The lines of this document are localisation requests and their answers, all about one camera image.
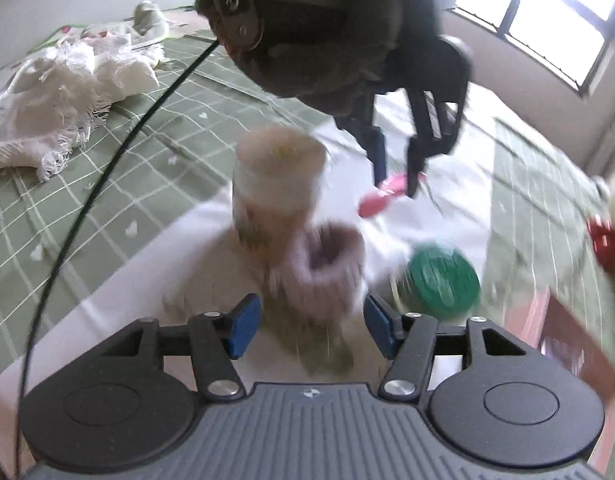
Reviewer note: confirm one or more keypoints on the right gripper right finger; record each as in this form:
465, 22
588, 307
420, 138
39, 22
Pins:
407, 341

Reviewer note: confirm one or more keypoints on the clear jar cream lid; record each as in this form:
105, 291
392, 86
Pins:
276, 185

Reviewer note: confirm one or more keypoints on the green white cloth lump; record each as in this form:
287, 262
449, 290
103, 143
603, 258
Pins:
150, 25

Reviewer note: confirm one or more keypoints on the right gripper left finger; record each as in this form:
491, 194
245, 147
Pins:
217, 340

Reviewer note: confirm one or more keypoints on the pink cardboard box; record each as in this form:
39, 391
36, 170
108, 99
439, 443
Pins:
546, 324

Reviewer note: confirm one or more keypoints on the pink purple plastic package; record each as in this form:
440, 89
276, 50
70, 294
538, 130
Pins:
378, 200

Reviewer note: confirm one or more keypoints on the green lid jar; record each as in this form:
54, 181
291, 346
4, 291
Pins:
437, 280

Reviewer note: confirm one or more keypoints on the white fringed blanket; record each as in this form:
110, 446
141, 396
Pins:
57, 98

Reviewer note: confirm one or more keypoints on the window with black frame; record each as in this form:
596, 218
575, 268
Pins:
569, 37

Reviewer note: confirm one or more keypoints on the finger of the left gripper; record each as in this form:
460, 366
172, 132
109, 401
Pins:
372, 140
416, 162

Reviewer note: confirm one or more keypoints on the cream round toy red feet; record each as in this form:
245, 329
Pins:
601, 227

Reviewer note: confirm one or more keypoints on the dark furry sleeve forearm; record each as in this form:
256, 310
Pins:
326, 53

